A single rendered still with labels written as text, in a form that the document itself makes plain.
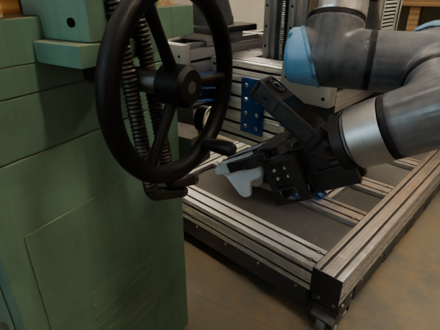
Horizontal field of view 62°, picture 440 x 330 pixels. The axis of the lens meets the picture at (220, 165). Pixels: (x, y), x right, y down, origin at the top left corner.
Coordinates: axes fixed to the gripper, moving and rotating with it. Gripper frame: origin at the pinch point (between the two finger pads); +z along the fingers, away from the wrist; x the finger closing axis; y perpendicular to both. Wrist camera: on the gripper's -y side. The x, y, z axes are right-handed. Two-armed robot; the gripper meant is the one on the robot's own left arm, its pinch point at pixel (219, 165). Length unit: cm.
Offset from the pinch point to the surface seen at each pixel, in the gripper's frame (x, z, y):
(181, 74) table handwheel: -3.4, -3.4, -14.0
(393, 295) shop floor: 65, 10, 74
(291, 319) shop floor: 38, 32, 61
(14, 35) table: -13.3, 11.1, -28.1
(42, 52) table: -11.1, 10.5, -25.1
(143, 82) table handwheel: -3.3, 3.6, -15.9
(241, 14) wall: 320, 147, -81
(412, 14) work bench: 265, -1, -6
